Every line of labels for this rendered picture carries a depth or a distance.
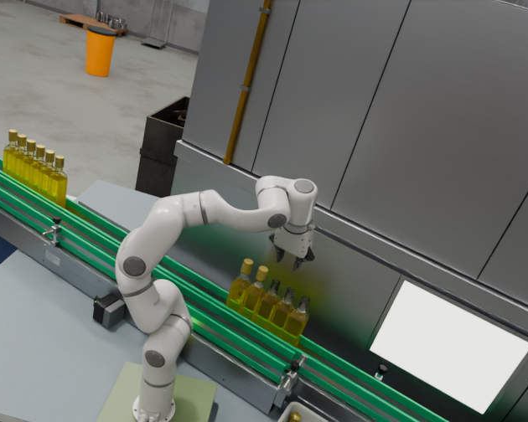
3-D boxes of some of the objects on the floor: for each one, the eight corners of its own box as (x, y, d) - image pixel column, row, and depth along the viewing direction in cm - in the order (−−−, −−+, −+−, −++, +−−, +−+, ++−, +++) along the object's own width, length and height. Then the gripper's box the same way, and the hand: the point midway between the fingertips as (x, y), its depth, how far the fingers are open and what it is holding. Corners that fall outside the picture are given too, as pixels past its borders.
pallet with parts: (128, 35, 1028) (130, 19, 1013) (113, 39, 954) (116, 23, 939) (76, 19, 1025) (77, 3, 1010) (57, 22, 951) (59, 5, 937)
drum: (104, 79, 697) (109, 35, 669) (78, 71, 697) (81, 27, 668) (115, 74, 734) (120, 33, 705) (90, 67, 733) (94, 24, 705)
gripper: (261, 214, 123) (256, 258, 136) (318, 244, 118) (307, 285, 131) (276, 199, 128) (270, 243, 141) (331, 226, 123) (319, 269, 136)
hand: (288, 259), depth 135 cm, fingers open, 5 cm apart
